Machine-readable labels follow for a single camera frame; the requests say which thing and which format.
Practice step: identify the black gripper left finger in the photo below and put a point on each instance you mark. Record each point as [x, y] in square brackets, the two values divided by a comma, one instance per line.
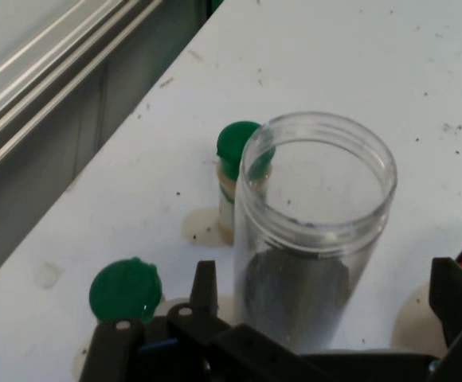
[205, 286]

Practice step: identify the green-capped spice bottle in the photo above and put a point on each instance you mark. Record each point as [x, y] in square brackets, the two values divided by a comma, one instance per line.
[123, 290]
[231, 147]

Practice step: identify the black seeds heap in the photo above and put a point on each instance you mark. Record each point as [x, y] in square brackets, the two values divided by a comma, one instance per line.
[294, 294]

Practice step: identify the aluminium wall rail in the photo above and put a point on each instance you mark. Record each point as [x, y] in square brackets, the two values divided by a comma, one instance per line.
[36, 79]

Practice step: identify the clear plastic jar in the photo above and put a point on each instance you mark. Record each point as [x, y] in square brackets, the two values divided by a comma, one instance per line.
[255, 238]

